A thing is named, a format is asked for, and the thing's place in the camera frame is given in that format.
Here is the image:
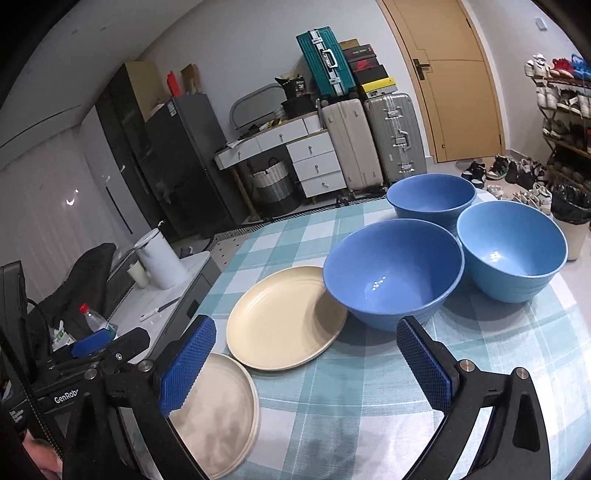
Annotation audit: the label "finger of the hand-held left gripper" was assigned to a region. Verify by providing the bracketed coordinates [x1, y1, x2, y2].
[69, 330, 116, 358]
[99, 327, 152, 365]

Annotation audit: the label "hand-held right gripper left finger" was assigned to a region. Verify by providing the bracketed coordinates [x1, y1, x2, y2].
[62, 314, 218, 480]

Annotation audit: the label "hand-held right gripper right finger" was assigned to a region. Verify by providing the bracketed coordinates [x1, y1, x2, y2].
[396, 316, 550, 480]

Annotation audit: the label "cream round plate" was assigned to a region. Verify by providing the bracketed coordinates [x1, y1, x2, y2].
[226, 265, 349, 372]

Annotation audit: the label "dark blue bowl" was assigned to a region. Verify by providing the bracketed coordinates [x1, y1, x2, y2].
[322, 218, 465, 332]
[386, 174, 476, 234]

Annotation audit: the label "light blue bowl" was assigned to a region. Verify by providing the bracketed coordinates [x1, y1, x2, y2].
[456, 202, 568, 304]

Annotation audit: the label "person's left hand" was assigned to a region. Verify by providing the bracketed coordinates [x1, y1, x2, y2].
[22, 438, 64, 478]

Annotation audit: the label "red capped water bottle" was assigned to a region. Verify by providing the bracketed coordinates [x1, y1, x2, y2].
[78, 303, 116, 344]

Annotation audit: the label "green white packet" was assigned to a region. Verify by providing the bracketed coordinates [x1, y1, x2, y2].
[50, 323, 77, 352]

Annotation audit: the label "white pen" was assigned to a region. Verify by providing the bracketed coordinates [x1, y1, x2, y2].
[141, 298, 181, 321]

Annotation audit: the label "beige round plate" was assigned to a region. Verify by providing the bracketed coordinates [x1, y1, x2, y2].
[168, 353, 260, 480]

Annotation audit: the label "cream cup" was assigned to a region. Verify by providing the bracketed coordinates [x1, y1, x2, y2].
[127, 262, 151, 288]

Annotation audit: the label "white low cabinet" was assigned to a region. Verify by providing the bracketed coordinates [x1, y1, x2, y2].
[108, 251, 222, 361]

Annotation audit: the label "white electric kettle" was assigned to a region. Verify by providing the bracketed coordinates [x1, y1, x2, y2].
[133, 227, 188, 291]

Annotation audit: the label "teal checked tablecloth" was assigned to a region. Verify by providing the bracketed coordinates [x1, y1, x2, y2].
[185, 187, 591, 480]

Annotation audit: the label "woven laundry basket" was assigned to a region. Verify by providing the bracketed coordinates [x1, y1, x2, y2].
[249, 157, 301, 215]

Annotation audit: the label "cream trash bin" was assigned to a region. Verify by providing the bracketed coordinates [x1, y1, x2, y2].
[550, 184, 591, 261]

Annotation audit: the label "scattered sneakers group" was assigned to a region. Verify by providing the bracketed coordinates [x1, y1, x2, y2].
[459, 154, 555, 215]

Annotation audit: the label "silver hard suitcase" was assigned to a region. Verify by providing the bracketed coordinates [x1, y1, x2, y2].
[363, 92, 428, 185]

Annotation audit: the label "beige hard suitcase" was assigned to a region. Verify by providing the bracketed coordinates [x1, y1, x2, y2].
[318, 98, 386, 192]

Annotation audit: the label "white drawer dresser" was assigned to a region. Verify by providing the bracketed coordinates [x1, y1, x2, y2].
[213, 112, 347, 222]

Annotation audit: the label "tan cardboard box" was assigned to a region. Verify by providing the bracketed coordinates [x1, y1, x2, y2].
[124, 60, 169, 123]

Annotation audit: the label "arched mirror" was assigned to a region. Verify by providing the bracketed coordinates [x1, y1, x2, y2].
[229, 84, 289, 139]

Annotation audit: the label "brown cardboard box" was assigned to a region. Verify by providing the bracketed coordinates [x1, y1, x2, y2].
[180, 63, 204, 95]

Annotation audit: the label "wooden door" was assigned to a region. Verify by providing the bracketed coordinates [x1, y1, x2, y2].
[376, 0, 506, 163]

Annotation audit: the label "black yellow shoe box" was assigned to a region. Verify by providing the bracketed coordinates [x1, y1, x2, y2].
[358, 81, 394, 99]

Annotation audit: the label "wooden shoe rack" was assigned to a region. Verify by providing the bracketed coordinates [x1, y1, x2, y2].
[526, 69, 591, 195]

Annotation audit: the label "black paper bag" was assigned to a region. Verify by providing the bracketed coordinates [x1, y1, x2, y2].
[276, 74, 310, 100]

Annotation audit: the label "plain black shoe box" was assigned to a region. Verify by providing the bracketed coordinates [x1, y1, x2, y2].
[351, 65, 389, 85]

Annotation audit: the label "rows of racked shoes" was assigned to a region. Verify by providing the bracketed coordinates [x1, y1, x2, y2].
[524, 53, 591, 153]

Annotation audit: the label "black red shoe box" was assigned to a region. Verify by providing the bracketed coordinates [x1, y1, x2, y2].
[344, 46, 378, 66]

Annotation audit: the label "teal hard suitcase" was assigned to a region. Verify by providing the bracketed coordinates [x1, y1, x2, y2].
[295, 28, 358, 100]

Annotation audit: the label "black braided cable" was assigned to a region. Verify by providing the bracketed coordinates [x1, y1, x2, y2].
[0, 318, 65, 462]

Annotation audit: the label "thin black cable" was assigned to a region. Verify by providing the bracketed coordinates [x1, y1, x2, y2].
[25, 298, 52, 367]

